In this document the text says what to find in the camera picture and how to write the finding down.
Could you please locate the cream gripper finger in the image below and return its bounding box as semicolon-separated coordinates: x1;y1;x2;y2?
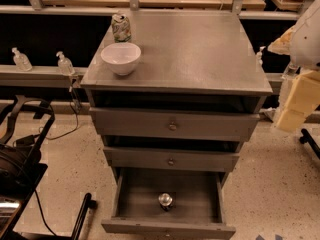
276;70;320;132

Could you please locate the blue pepsi can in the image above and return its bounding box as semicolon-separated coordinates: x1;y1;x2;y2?
158;193;173;211

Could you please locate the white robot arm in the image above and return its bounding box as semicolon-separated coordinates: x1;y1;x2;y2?
275;0;320;132

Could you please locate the grey drawer cabinet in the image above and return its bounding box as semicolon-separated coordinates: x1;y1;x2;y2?
80;9;274;240

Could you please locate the grey open bottom drawer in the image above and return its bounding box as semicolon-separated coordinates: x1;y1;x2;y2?
102;168;236;240

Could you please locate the grey middle drawer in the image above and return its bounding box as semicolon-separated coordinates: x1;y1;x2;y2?
104;146;239;172

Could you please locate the grey top drawer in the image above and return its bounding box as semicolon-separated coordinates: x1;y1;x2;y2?
89;107;259;142

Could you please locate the green crushed soda can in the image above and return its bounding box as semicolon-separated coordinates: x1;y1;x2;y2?
111;13;131;43

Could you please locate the black chair leg right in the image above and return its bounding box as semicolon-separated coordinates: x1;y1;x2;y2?
299;129;320;159

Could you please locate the small pump bottle right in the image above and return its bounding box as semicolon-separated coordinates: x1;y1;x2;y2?
256;46;266;66

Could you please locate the white bowl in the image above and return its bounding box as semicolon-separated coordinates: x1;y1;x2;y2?
100;42;141;75

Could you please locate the clear sanitizer bottle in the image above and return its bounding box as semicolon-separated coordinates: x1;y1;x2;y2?
12;47;32;71
56;51;75;76

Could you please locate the black bar lower left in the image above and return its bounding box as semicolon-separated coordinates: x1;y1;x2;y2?
71;193;97;240

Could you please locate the clear sanitizer bottle far left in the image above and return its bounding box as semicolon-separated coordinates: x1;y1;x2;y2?
12;47;32;71

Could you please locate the black cable on floor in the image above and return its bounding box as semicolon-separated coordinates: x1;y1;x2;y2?
39;83;83;142

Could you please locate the black chair with straps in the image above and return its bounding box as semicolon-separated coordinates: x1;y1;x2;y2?
0;95;55;240

